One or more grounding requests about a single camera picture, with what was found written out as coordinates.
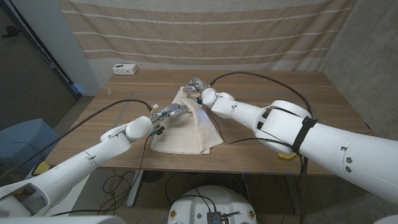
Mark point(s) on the yellow floor pad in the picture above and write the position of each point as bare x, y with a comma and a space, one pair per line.
42, 169

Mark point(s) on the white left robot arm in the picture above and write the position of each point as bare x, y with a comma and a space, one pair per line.
77, 168

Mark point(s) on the blue padded seat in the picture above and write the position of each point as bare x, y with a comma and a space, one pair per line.
21, 143

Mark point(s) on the cream cheesecloth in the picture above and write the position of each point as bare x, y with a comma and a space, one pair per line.
183, 133

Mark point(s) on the yellow lemon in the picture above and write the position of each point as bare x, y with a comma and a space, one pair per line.
287, 156

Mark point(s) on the beige striped backdrop cloth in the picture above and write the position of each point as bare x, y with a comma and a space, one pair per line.
202, 28

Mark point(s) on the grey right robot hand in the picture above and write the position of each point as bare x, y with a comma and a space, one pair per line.
197, 84

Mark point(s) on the white power strip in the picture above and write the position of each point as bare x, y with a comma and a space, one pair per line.
125, 69

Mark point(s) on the small grey base device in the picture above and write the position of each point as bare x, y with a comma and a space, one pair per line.
214, 217

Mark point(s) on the dark door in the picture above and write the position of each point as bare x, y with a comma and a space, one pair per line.
25, 77

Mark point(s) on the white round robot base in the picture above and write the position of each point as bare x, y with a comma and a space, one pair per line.
192, 202

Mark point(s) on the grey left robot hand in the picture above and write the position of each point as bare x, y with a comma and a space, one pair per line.
171, 110

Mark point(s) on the grey table leg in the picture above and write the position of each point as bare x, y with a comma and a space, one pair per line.
292, 193
135, 186

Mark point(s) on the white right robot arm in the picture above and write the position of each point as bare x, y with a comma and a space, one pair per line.
326, 143

